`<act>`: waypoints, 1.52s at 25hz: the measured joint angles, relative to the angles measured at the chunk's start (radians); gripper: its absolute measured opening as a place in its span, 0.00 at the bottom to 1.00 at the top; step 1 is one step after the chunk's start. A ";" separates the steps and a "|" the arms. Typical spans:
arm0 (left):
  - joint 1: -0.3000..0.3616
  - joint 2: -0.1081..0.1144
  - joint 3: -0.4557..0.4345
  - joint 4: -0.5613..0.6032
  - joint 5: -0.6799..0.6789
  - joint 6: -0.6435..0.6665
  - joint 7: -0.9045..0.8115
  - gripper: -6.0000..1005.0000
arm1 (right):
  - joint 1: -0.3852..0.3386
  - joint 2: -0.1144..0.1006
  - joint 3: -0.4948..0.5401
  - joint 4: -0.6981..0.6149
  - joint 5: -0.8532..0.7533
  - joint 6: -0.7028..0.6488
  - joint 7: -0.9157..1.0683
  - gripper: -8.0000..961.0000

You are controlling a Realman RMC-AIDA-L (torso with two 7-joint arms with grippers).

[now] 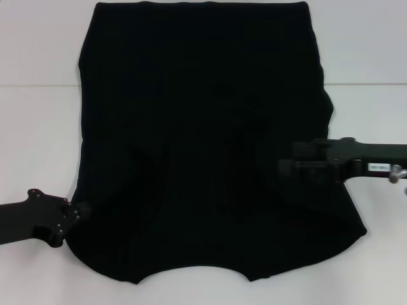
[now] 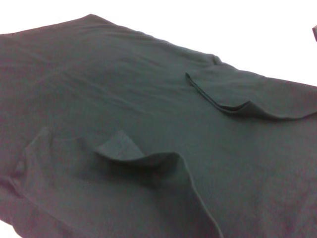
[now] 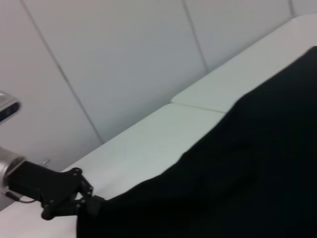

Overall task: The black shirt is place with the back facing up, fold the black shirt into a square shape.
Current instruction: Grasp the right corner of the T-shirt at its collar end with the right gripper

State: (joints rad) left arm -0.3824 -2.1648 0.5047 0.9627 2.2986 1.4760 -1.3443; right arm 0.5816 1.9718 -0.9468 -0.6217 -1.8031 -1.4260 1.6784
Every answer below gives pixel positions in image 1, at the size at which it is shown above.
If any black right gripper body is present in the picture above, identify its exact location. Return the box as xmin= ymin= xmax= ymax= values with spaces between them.
xmin=326 ymin=137 xmax=407 ymax=184

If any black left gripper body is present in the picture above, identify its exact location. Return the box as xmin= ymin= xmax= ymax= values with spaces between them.
xmin=0 ymin=189 xmax=72 ymax=248

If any black shirt with white print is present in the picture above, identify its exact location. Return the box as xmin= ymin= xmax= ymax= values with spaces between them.
xmin=68 ymin=1 xmax=369 ymax=285

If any right gripper cable with connectors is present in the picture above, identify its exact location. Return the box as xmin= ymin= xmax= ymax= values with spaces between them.
xmin=389 ymin=164 xmax=407 ymax=195

